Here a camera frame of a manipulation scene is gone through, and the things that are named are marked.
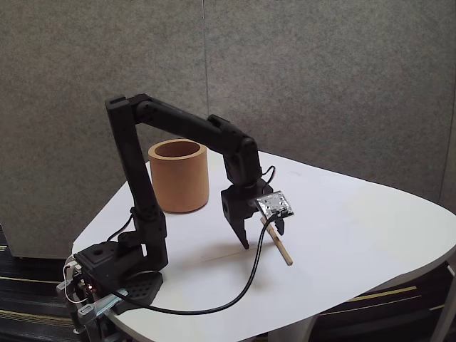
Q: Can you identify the white table leg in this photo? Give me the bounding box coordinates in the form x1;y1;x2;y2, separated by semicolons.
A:
299;314;318;342
431;261;456;342

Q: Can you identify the black camera cable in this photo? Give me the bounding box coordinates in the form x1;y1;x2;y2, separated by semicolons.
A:
106;210;283;316

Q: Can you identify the grey metal table clamp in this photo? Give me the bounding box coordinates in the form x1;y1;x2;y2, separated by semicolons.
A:
77;287;129;334

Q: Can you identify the grey felt partition panel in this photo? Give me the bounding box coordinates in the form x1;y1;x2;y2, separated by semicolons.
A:
0;0;210;259
203;0;456;211

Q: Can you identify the tan paper pen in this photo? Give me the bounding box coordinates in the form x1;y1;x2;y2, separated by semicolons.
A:
259;217;294;266

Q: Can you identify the arm controller board with wires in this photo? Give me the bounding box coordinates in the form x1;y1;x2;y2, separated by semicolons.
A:
56;259;98;307

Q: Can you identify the brown cork pen holder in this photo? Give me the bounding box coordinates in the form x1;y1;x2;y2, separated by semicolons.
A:
147;139;210;215

